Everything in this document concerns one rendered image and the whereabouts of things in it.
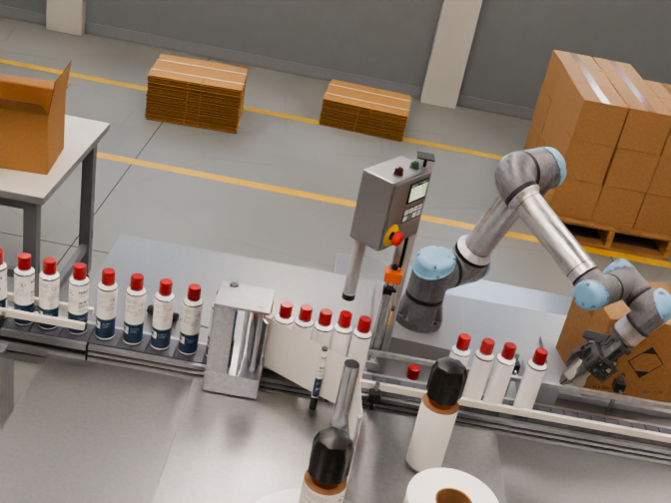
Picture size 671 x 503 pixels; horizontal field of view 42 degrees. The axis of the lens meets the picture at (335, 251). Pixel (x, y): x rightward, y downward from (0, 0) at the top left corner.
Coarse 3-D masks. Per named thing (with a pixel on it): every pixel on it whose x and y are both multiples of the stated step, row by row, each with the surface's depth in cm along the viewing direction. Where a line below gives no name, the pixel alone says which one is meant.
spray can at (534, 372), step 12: (540, 348) 231; (528, 360) 233; (540, 360) 230; (528, 372) 232; (540, 372) 231; (528, 384) 233; (540, 384) 234; (516, 396) 237; (528, 396) 234; (528, 408) 236
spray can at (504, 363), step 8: (504, 344) 230; (512, 344) 230; (504, 352) 230; (512, 352) 229; (496, 360) 232; (504, 360) 230; (512, 360) 231; (496, 368) 232; (504, 368) 231; (512, 368) 232; (496, 376) 233; (504, 376) 232; (488, 384) 236; (496, 384) 233; (504, 384) 233; (488, 392) 236; (496, 392) 234; (504, 392) 235; (488, 400) 236; (496, 400) 236
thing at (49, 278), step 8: (48, 264) 226; (56, 264) 228; (40, 272) 229; (48, 272) 227; (56, 272) 229; (40, 280) 228; (48, 280) 227; (56, 280) 228; (40, 288) 229; (48, 288) 228; (56, 288) 230; (40, 296) 230; (48, 296) 229; (56, 296) 231; (40, 304) 231; (48, 304) 231; (56, 304) 232; (40, 312) 232; (48, 312) 232; (56, 312) 233; (40, 328) 235; (48, 328) 234
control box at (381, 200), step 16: (400, 160) 224; (368, 176) 214; (384, 176) 213; (416, 176) 218; (368, 192) 215; (384, 192) 212; (400, 192) 214; (368, 208) 217; (384, 208) 214; (400, 208) 217; (352, 224) 221; (368, 224) 218; (384, 224) 216; (400, 224) 221; (416, 224) 228; (368, 240) 220; (384, 240) 218
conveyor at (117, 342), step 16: (144, 336) 240; (144, 352) 234; (160, 352) 235; (176, 352) 236; (400, 384) 241; (416, 384) 243; (416, 400) 236; (512, 400) 244; (496, 416) 237; (512, 416) 238; (576, 416) 243; (592, 416) 244; (592, 432) 238; (608, 432) 239
